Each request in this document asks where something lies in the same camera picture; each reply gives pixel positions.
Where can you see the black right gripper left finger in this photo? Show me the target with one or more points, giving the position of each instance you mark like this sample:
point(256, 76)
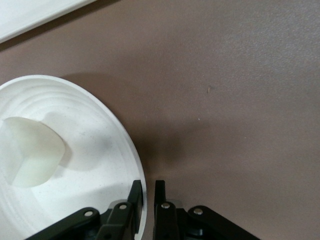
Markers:
point(112, 222)

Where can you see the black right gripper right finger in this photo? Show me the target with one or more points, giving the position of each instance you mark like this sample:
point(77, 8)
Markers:
point(170, 222)

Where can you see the round cream plate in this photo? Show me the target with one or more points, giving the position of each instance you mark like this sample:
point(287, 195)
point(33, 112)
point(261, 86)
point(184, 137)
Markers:
point(87, 137)

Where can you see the small cream bun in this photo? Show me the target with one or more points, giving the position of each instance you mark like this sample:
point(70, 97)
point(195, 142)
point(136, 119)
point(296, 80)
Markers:
point(35, 150)

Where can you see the cream rabbit print tray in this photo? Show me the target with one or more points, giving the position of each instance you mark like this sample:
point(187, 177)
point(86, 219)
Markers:
point(30, 15)

